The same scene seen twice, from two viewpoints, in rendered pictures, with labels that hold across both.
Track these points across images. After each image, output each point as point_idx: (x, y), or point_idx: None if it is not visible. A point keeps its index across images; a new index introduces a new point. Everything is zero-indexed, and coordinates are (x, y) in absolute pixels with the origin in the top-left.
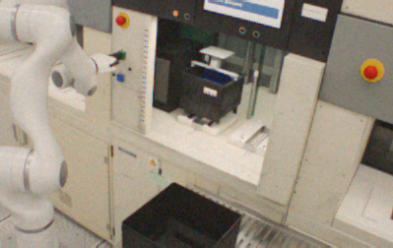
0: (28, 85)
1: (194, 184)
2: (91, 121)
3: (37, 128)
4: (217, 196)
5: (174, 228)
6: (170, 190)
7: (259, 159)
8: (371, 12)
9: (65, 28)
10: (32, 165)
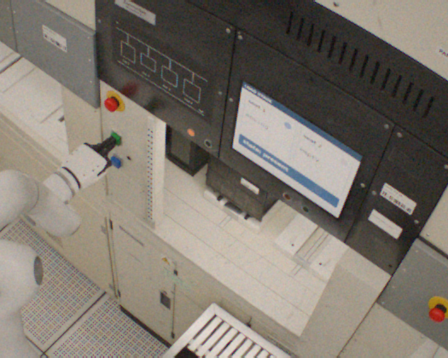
0: (0, 333)
1: (219, 307)
2: None
3: None
4: (247, 329)
5: None
6: (181, 353)
7: (311, 284)
8: None
9: (31, 285)
10: None
